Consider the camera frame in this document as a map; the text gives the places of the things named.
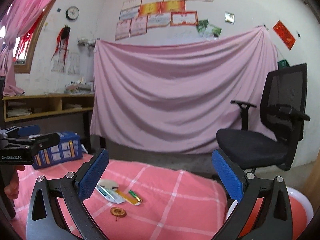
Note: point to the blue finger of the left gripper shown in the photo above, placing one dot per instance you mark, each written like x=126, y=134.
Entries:
x=18, y=132
x=31, y=146

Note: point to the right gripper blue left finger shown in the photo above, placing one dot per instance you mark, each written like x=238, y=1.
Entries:
x=45, y=218

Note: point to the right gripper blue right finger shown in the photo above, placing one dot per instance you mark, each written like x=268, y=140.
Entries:
x=274, y=219

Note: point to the white green plastic wrapper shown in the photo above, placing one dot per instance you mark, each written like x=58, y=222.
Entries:
x=110, y=195

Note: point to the white tissue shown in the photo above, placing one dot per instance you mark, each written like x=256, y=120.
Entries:
x=108, y=184

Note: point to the yellow orange wrapper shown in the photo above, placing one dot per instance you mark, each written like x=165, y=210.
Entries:
x=128, y=198

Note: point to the green battery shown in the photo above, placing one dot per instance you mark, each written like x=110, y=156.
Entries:
x=136, y=196

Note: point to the person's left hand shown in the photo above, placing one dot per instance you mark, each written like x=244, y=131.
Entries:
x=12, y=189

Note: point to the wooden shelf desk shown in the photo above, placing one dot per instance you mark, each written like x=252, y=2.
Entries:
x=16, y=108

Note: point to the blue cardboard box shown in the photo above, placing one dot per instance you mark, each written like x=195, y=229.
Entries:
x=68, y=149

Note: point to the stack of papers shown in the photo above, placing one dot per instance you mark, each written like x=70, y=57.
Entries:
x=80, y=87

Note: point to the pink window curtain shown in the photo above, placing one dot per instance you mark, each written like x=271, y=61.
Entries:
x=20, y=18

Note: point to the black mesh office chair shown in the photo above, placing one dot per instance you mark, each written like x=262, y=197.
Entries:
x=282, y=112

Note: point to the pink hanging sheet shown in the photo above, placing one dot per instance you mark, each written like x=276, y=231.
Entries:
x=173, y=99

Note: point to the orange yellow certificate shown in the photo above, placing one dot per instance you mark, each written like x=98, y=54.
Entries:
x=162, y=7

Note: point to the red framed certificate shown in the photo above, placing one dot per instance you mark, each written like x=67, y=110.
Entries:
x=184, y=18

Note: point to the small black white picture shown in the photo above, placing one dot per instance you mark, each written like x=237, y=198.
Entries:
x=229, y=17

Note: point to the red tassel wall decoration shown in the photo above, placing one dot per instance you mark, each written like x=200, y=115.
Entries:
x=62, y=42

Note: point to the round wall clock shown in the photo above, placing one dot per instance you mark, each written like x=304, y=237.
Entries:
x=72, y=13

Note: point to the green wall sign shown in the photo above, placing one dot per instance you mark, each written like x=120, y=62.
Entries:
x=283, y=64

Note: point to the red diamond wall poster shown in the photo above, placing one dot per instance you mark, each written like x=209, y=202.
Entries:
x=284, y=34

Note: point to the green photo on wall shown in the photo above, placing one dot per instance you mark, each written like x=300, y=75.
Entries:
x=205, y=29

